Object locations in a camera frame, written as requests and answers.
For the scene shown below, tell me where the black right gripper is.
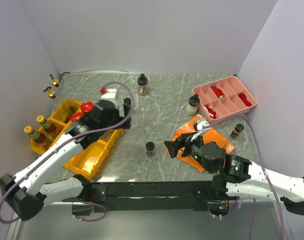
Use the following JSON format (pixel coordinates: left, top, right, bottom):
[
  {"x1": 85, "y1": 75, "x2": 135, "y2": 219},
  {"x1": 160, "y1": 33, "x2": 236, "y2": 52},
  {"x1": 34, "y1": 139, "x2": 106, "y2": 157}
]
[{"x1": 164, "y1": 130, "x2": 214, "y2": 173}]

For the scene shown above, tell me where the black-cap spice shaker front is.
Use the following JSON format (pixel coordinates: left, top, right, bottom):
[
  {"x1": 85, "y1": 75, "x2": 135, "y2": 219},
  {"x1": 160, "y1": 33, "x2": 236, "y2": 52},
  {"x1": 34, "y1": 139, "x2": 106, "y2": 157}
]
[{"x1": 145, "y1": 141, "x2": 155, "y2": 157}]

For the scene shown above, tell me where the black-cap spice shaker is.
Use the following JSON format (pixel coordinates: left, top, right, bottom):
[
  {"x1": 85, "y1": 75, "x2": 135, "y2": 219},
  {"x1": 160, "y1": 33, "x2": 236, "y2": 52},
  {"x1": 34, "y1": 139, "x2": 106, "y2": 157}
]
[
  {"x1": 145, "y1": 141, "x2": 155, "y2": 157},
  {"x1": 123, "y1": 97, "x2": 132, "y2": 106}
]

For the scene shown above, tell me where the tall oil bottle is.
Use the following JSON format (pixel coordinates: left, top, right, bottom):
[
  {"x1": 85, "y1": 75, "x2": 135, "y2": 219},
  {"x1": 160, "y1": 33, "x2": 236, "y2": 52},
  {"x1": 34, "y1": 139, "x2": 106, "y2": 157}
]
[
  {"x1": 43, "y1": 86, "x2": 73, "y2": 123},
  {"x1": 50, "y1": 74, "x2": 67, "y2": 100}
]

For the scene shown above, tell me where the green-label sauce bottle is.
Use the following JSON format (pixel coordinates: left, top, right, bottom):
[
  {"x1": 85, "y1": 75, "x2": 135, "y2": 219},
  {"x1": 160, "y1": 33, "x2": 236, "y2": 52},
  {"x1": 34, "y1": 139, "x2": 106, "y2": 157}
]
[
  {"x1": 24, "y1": 125, "x2": 52, "y2": 150},
  {"x1": 36, "y1": 115, "x2": 60, "y2": 139}
]

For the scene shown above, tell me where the red-lid sauce jar back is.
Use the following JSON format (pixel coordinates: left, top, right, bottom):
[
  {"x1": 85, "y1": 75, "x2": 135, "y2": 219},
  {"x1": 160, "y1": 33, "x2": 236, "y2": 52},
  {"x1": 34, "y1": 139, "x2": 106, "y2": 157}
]
[{"x1": 80, "y1": 101, "x2": 94, "y2": 113}]

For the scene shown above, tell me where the red-lid sauce jar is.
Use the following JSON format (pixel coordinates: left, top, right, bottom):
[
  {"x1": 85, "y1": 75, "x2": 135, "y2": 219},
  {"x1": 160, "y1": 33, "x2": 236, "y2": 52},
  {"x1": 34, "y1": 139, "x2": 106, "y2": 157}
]
[
  {"x1": 70, "y1": 112, "x2": 84, "y2": 124},
  {"x1": 80, "y1": 101, "x2": 94, "y2": 113}
]

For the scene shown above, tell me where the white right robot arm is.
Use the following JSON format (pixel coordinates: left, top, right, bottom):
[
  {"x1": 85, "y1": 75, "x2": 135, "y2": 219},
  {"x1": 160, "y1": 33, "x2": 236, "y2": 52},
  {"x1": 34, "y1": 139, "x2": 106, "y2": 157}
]
[{"x1": 164, "y1": 132, "x2": 304, "y2": 216}]

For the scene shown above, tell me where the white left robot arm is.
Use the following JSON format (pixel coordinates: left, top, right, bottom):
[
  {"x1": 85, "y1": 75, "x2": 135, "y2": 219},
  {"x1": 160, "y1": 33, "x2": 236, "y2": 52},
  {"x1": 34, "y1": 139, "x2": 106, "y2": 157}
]
[{"x1": 0, "y1": 97, "x2": 134, "y2": 221}]

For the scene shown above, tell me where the black-cap spice shaker back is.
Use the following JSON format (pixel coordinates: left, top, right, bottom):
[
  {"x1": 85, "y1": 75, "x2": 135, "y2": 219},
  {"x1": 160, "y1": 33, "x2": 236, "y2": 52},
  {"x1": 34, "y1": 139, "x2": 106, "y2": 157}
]
[{"x1": 123, "y1": 97, "x2": 132, "y2": 106}]

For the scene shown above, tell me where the black-lid jar brown powder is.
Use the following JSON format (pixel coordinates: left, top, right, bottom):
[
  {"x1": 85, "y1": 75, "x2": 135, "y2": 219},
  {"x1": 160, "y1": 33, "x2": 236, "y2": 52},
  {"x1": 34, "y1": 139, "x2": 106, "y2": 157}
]
[{"x1": 137, "y1": 73, "x2": 148, "y2": 96}]

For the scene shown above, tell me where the orange tie-dye cloth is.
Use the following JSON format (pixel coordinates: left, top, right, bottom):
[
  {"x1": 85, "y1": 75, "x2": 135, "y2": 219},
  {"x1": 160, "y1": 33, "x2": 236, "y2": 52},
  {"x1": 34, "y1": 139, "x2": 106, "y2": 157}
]
[{"x1": 171, "y1": 114, "x2": 236, "y2": 173}]

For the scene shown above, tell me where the black-lid jar white powder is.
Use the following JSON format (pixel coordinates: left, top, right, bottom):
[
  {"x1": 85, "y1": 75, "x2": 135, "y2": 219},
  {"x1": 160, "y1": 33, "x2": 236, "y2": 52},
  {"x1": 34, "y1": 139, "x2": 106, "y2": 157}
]
[{"x1": 186, "y1": 94, "x2": 200, "y2": 116}]

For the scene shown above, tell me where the red sock in tray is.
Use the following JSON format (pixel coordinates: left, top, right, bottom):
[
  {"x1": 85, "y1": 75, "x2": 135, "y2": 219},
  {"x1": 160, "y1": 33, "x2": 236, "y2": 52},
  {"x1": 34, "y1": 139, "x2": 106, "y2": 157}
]
[{"x1": 205, "y1": 105, "x2": 216, "y2": 119}]

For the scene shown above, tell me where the pink compartment tray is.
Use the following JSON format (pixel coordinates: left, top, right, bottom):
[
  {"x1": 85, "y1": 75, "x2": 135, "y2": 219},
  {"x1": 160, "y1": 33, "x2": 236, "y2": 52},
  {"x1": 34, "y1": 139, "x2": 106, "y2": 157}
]
[{"x1": 192, "y1": 75, "x2": 257, "y2": 124}]

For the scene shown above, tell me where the yellow compartment bin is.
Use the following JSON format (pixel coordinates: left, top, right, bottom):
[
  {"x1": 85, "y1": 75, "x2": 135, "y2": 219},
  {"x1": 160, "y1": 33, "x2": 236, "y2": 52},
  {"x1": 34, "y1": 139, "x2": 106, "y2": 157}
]
[{"x1": 30, "y1": 107, "x2": 123, "y2": 181}]

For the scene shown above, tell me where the spice shaker near right edge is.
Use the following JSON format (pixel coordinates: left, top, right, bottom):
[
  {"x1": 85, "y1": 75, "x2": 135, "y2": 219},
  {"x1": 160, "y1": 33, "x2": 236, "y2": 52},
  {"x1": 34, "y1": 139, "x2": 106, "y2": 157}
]
[{"x1": 230, "y1": 123, "x2": 245, "y2": 139}]

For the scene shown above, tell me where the red sock middle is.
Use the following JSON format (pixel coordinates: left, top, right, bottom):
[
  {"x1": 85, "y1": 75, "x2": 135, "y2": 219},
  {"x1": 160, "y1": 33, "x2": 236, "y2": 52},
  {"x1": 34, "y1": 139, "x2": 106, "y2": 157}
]
[{"x1": 211, "y1": 86, "x2": 225, "y2": 99}]

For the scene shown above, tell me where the red sock right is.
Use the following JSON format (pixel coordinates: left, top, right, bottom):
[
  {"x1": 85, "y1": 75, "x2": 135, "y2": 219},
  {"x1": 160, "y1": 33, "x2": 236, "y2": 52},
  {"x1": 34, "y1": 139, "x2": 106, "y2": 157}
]
[{"x1": 238, "y1": 93, "x2": 252, "y2": 107}]

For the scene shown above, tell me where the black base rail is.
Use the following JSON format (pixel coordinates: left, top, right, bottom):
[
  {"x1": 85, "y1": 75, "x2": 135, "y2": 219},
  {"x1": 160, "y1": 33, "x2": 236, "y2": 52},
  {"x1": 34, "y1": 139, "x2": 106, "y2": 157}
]
[{"x1": 76, "y1": 180, "x2": 228, "y2": 211}]

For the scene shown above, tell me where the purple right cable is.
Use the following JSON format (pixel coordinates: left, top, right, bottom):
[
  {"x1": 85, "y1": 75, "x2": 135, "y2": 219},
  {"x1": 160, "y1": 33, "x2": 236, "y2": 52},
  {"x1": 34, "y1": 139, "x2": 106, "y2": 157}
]
[{"x1": 203, "y1": 114, "x2": 285, "y2": 240}]

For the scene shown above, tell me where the purple cable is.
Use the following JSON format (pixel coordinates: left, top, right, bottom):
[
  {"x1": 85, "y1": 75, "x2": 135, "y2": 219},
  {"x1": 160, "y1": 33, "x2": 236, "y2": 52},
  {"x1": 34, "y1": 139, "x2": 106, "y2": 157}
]
[
  {"x1": 0, "y1": 80, "x2": 135, "y2": 224},
  {"x1": 203, "y1": 114, "x2": 285, "y2": 240}
]

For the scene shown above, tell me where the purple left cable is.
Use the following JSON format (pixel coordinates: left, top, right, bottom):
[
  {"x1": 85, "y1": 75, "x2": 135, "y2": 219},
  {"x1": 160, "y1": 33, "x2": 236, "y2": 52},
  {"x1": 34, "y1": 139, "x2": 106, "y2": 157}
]
[{"x1": 0, "y1": 80, "x2": 135, "y2": 224}]

